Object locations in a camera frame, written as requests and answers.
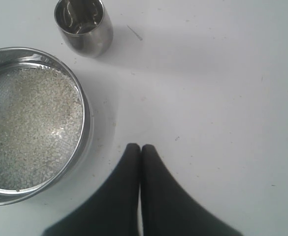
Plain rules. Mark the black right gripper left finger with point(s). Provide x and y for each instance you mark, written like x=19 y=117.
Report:
x=112 y=209

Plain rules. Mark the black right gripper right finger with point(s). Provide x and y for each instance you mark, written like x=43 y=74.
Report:
x=167 y=209

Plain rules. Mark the round stainless steel sieve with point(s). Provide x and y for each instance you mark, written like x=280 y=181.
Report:
x=23 y=57

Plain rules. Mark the stainless steel cup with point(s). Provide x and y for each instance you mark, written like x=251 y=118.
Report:
x=85 y=26

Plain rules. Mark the yellow grain mixture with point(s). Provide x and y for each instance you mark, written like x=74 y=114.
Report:
x=41 y=116

